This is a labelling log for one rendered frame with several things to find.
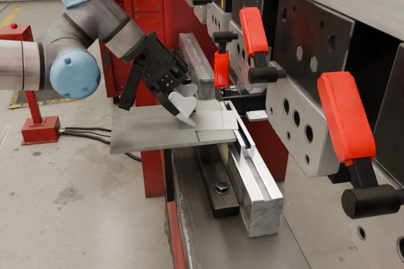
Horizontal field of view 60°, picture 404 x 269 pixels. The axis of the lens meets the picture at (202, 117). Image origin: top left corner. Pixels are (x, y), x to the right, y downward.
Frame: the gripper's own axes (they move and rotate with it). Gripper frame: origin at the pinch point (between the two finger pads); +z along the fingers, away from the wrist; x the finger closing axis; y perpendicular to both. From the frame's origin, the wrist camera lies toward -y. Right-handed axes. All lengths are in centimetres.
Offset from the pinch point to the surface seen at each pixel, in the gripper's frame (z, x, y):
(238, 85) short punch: -0.4, -3.4, 14.1
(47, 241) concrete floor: 31, 52, -121
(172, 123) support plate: -1.7, -1.5, -3.5
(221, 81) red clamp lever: -8.3, -15.6, 14.5
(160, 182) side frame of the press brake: 57, 83, -72
